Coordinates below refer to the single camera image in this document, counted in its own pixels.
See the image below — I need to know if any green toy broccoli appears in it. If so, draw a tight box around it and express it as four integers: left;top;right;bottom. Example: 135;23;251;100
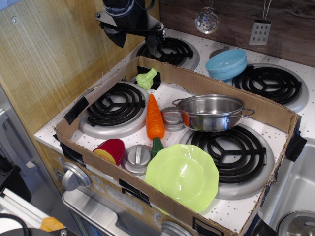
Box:
136;68;158;90

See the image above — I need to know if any hanging metal slotted spatula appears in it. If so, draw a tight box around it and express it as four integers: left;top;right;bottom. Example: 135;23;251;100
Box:
249;0;272;46

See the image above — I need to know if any silver sink basin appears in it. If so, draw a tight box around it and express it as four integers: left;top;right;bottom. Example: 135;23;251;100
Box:
258;138;315;236

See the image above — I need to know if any back right black burner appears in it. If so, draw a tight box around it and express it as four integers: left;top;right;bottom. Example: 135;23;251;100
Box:
231;63;309;112

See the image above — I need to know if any black burner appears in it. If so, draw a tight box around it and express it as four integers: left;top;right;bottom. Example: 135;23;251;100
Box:
79;82;149;140
132;38;200;71
231;63;309;112
180;124;275;200

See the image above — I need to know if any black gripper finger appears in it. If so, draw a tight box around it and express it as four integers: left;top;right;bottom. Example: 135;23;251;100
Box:
103;24;126;48
145;30;165;56

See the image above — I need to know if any back left black burner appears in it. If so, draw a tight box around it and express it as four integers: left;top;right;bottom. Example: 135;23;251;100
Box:
132;38;200;71

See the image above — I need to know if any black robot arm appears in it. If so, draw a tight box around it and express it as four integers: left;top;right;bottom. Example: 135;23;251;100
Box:
94;0;165;57

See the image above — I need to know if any orange toy carrot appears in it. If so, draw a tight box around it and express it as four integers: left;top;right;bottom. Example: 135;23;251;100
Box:
146;94;165;157

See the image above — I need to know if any light blue plastic bowl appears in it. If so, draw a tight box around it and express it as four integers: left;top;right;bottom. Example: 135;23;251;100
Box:
205;49;248;81

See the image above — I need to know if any silver metal pan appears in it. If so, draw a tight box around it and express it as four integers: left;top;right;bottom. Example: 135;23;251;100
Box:
173;94;255;132

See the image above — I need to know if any hanging metal strainer ladle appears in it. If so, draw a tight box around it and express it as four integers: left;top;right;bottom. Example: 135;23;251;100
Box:
195;0;221;34

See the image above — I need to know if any front left black burner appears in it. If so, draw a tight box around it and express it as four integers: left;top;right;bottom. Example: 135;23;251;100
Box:
79;82;149;140

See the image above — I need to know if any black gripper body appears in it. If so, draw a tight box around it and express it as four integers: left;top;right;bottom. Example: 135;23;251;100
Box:
94;2;164;37

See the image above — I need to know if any front right black burner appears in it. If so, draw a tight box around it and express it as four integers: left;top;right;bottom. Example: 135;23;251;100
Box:
180;124;275;200

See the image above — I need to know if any silver oven front knob right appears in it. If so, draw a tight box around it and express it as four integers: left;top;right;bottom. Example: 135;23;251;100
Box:
160;220;192;236

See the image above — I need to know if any brown cardboard fence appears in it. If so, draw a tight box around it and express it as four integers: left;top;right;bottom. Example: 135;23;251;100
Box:
55;57;307;236

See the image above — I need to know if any silver stovetop knob centre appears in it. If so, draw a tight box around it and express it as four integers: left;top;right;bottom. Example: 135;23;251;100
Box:
161;107;185;132

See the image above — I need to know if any light green plastic plate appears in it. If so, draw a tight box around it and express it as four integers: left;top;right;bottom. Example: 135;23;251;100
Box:
144;144;219;213

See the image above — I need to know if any orange object bottom left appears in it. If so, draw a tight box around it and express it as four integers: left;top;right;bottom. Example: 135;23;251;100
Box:
39;217;64;232

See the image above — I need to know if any silver stovetop knob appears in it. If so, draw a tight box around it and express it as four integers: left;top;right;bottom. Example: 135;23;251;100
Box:
121;145;152;176
161;107;185;132

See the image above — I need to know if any silver stovetop knob front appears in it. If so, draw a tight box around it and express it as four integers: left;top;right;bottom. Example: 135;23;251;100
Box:
121;145;152;176

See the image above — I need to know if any silver oven front knob left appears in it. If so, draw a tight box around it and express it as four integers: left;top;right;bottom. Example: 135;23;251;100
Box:
62;162;92;191

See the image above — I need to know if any red yellow toy pepper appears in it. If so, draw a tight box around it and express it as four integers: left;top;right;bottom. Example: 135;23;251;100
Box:
93;139;126;166

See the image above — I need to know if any silver oven knob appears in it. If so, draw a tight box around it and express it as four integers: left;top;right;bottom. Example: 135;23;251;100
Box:
160;220;192;236
62;162;92;191

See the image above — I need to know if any black cable loop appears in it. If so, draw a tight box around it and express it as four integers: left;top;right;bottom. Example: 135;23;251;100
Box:
0;213;32;236

